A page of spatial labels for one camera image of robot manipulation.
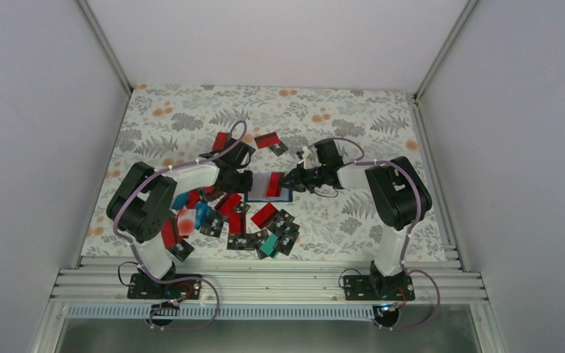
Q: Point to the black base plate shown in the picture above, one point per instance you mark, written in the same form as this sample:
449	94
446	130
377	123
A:
142	287
365	288

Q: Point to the red card centre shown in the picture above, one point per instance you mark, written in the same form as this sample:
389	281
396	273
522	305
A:
264	216

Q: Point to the red card far left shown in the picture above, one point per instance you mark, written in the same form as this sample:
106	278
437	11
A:
220	142

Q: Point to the red black stripe card far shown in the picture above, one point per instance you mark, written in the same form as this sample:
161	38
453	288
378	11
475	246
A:
267	140

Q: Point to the white red spot card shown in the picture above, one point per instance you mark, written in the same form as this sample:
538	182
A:
186	222

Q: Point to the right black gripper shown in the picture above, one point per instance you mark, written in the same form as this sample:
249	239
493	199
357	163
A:
299	182

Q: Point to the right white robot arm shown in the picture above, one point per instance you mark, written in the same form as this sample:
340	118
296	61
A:
400	197

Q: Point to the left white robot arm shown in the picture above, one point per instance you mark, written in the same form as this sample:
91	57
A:
142	203

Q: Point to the aluminium rail frame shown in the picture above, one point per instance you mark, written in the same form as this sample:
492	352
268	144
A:
268	281

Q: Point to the red card cluster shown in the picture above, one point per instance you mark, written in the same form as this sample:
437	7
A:
228	203
274	186

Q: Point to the black VIP card front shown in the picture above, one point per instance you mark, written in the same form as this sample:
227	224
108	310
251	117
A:
242	242

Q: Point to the floral table mat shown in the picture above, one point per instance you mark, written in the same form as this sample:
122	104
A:
170	124

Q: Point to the teal card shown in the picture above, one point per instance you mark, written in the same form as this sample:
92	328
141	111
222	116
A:
267	247

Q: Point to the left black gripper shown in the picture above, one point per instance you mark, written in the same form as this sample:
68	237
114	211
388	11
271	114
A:
244	187

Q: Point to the blue card holder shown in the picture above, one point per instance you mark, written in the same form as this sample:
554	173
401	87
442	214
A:
257	194

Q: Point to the blue card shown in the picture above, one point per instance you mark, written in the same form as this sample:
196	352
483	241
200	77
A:
202	212

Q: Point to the black VIP card right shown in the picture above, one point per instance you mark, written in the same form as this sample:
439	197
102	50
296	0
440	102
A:
286	241

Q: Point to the black vip card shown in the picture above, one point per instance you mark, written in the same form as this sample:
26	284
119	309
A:
286	241
242	242

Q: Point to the black card near base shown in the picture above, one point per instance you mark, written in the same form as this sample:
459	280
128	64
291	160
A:
181	250

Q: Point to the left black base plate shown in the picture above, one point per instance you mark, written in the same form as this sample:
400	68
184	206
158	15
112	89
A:
142	287

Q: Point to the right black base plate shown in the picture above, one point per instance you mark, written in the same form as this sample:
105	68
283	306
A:
365	288

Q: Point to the grey perforated cable duct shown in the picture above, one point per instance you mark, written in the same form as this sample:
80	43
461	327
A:
326	312

